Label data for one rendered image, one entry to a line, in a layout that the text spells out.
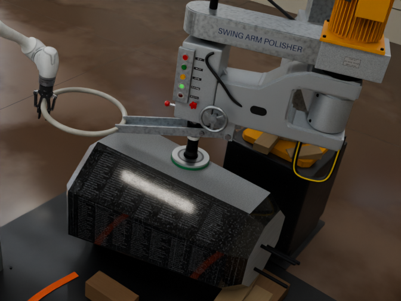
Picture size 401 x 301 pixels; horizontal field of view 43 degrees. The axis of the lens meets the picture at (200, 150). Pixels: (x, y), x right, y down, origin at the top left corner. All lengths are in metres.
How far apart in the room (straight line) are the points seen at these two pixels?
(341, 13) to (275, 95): 0.48
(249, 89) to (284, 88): 0.17
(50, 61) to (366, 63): 1.60
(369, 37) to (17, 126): 3.21
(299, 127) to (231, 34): 0.57
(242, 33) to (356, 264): 1.99
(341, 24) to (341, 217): 2.11
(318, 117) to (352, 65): 0.32
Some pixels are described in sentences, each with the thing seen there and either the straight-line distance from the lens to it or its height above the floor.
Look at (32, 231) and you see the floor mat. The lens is 3.55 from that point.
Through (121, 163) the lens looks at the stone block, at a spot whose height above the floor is 0.76.
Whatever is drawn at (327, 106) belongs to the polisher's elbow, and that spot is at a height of 1.37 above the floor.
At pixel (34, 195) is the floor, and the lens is 3.86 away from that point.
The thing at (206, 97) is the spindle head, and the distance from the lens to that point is 2.54.
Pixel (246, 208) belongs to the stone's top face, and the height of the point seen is 0.80.
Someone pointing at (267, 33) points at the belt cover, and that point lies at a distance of 2.36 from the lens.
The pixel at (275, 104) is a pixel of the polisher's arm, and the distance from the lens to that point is 2.49.
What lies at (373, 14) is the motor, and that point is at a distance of 2.24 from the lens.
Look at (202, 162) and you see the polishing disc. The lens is 2.81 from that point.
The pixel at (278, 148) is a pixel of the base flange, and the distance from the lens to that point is 3.19.
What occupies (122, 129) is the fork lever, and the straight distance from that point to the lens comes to 2.86.
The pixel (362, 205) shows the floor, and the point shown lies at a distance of 4.34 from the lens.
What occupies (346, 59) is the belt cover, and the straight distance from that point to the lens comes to 2.35.
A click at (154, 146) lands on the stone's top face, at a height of 0.80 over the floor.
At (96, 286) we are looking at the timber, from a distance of 3.02.
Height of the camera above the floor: 2.39
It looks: 32 degrees down
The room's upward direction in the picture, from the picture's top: 9 degrees clockwise
